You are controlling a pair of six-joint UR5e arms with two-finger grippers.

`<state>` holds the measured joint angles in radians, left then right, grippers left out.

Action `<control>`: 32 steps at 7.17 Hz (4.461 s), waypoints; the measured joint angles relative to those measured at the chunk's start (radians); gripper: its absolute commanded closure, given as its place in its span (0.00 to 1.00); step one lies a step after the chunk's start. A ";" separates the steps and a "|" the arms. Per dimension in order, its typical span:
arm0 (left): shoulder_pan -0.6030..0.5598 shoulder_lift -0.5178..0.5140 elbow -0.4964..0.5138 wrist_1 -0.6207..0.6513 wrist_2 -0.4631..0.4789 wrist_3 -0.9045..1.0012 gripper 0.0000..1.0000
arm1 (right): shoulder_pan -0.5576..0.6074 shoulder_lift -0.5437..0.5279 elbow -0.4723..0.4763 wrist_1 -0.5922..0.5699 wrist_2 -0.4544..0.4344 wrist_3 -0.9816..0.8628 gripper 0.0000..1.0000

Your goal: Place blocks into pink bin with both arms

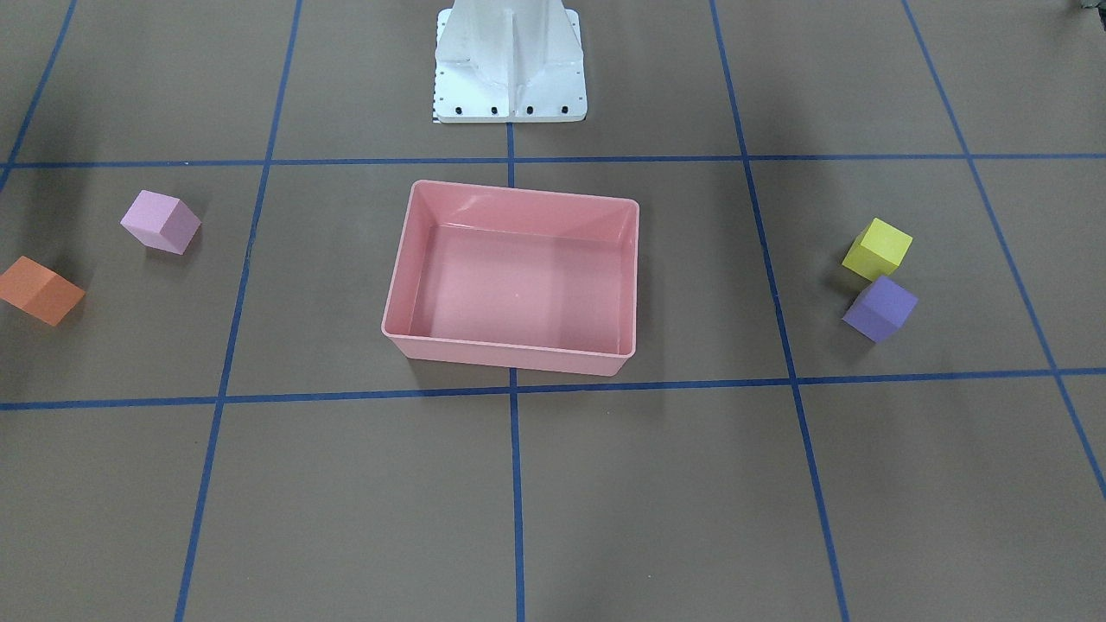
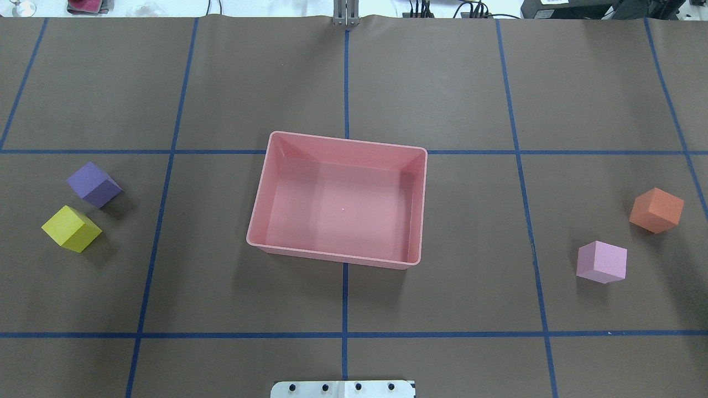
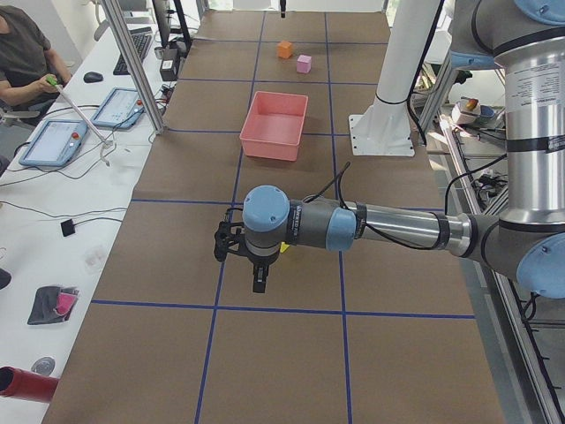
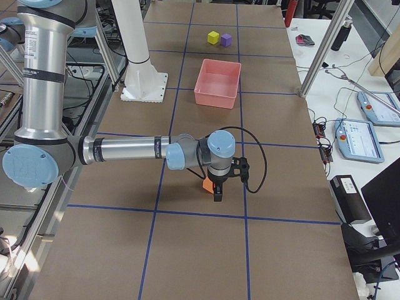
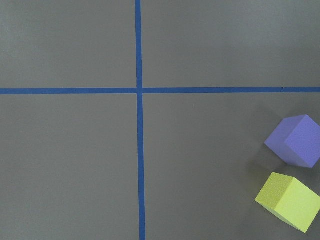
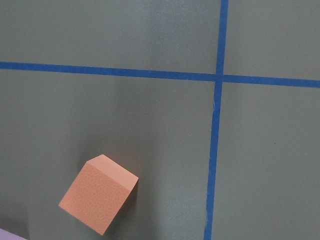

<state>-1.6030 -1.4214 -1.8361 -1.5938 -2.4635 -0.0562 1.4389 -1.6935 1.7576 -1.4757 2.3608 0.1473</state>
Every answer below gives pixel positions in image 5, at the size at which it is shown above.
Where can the purple foam cube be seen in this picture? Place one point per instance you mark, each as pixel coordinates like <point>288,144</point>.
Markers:
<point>296,140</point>

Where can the yellow foam cube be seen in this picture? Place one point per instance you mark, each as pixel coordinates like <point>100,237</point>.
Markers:
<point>289,200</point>

